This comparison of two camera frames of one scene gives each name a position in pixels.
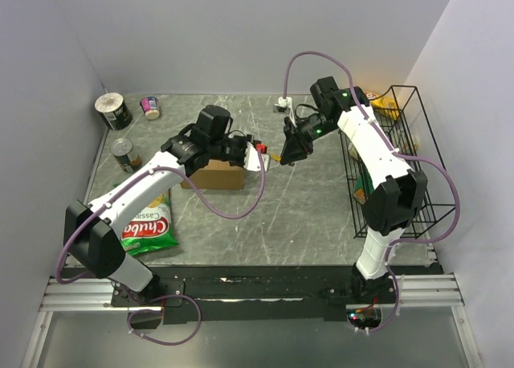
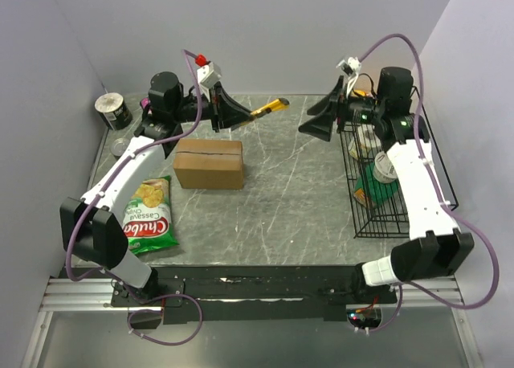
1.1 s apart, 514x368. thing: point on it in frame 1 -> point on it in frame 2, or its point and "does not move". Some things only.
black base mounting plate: x=259 y=295 does not move
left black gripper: x=244 y=140 -> x=227 y=106
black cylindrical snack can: x=113 y=111 does not move
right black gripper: x=292 y=151 -> x=320 y=126
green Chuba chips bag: x=148 y=224 does not move
